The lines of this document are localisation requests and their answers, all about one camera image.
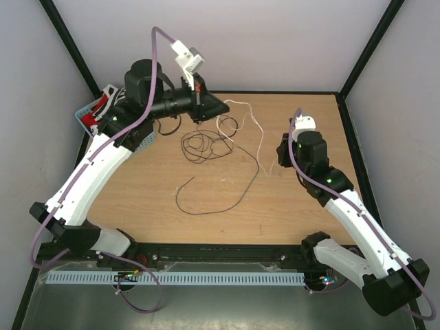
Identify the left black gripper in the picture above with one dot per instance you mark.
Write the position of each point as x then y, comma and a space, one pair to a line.
203, 105

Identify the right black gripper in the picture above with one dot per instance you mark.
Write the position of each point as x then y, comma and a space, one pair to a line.
282, 150

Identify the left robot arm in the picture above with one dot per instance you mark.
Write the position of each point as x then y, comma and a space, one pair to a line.
121, 131

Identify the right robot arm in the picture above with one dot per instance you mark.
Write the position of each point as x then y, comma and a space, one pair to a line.
387, 276

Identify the black white striped cloth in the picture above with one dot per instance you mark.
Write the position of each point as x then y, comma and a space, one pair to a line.
111, 96

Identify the red cloth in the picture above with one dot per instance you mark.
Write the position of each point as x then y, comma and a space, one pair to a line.
89, 119

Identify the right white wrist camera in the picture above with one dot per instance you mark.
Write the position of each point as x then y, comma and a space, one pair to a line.
304, 123

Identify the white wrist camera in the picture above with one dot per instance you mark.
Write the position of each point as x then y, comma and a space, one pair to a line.
189, 59
304, 123

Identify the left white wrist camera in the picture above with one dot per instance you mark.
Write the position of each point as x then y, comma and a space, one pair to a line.
189, 59

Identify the light blue slotted cable duct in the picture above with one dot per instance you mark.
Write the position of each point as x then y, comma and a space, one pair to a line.
176, 278

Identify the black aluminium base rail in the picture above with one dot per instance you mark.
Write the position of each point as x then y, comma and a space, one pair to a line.
155, 255

